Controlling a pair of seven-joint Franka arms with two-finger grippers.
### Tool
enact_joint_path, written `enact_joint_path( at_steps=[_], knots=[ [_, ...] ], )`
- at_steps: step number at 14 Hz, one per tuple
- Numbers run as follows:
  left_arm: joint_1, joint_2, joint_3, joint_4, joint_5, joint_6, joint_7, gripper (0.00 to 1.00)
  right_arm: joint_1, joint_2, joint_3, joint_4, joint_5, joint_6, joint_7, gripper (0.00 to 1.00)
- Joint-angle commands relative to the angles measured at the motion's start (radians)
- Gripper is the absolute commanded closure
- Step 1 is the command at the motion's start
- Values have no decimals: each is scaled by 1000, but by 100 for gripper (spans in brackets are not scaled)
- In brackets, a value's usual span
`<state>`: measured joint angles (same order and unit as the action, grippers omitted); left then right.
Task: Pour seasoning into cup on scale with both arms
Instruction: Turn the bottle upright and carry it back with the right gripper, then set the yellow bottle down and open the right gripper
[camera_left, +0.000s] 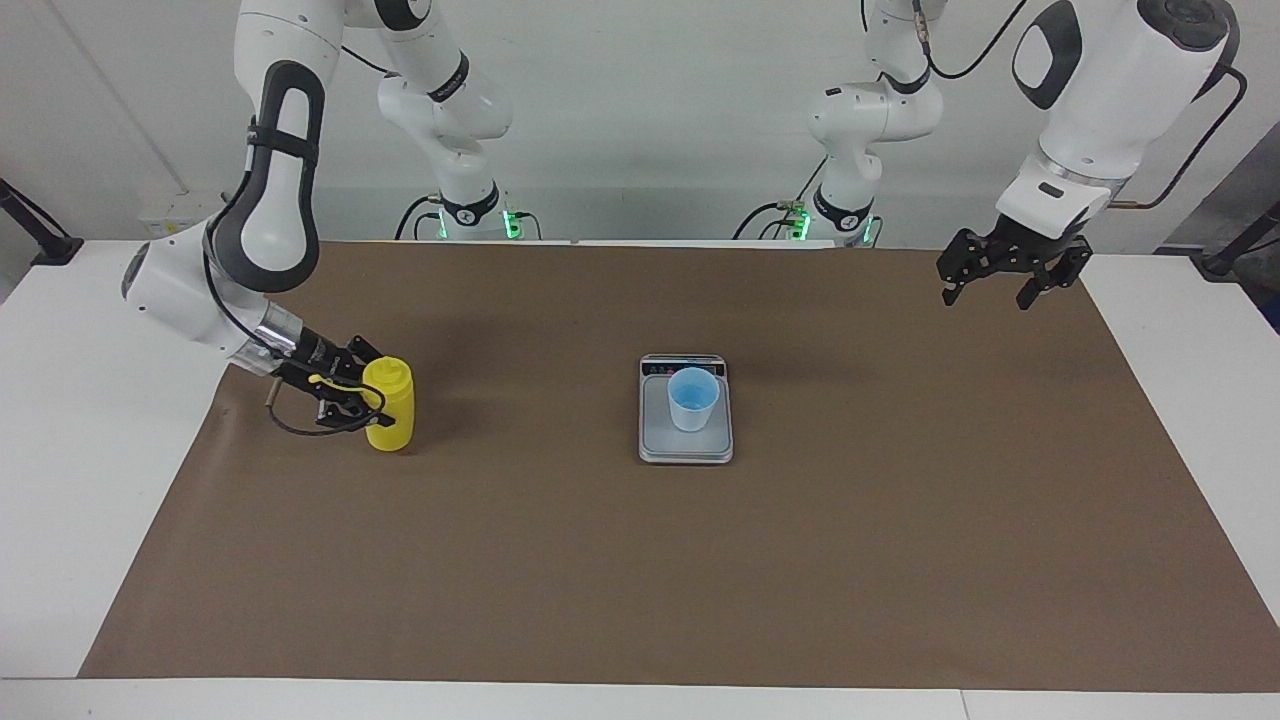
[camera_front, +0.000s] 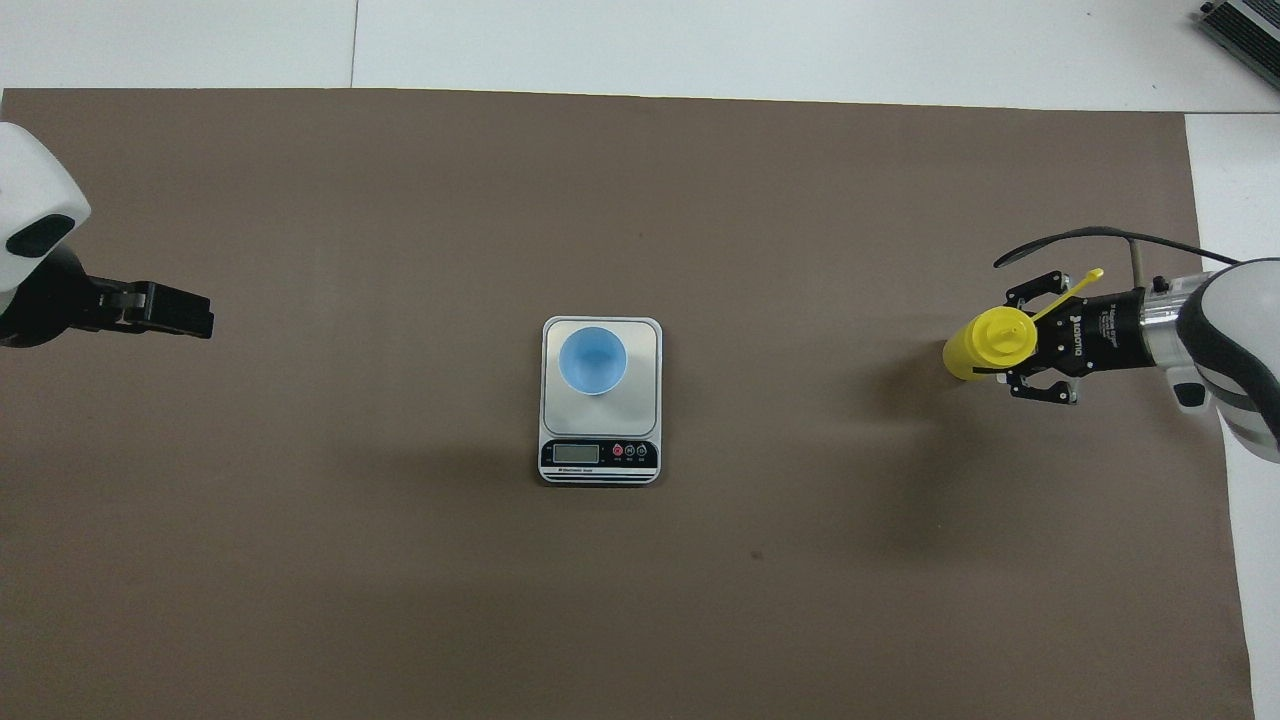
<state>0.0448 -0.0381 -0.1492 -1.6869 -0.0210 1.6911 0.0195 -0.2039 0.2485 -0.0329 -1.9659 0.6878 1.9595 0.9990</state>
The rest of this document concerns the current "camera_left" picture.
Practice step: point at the white wall power strip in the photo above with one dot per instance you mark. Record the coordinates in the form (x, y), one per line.
(175, 218)

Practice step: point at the light blue plastic cup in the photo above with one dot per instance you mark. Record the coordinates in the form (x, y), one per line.
(692, 405)

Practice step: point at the brown table mat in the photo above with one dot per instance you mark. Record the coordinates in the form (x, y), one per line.
(640, 580)

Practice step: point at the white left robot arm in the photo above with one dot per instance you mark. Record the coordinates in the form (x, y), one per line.
(1110, 100)

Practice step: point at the black clamp stand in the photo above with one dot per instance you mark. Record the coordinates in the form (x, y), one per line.
(1235, 250)
(45, 238)

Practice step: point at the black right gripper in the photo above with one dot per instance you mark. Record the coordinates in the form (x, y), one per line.
(315, 362)

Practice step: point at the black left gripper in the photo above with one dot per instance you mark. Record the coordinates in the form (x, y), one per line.
(1020, 250)

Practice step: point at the yellow squeeze bottle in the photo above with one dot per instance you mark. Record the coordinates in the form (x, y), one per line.
(392, 400)

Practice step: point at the silver digital kitchen scale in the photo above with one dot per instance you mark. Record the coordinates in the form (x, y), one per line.
(686, 448)

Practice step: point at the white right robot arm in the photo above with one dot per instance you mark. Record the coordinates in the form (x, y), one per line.
(280, 150)

